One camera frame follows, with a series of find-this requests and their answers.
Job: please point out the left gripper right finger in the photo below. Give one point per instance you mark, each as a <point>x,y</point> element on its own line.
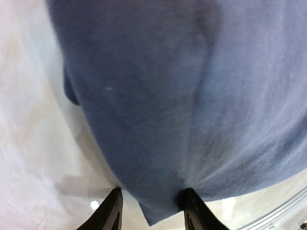
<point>197,215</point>

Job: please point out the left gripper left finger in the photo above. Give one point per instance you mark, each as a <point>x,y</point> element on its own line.
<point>109,214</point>

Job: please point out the blue garment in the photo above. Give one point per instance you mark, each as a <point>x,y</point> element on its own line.
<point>202,94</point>

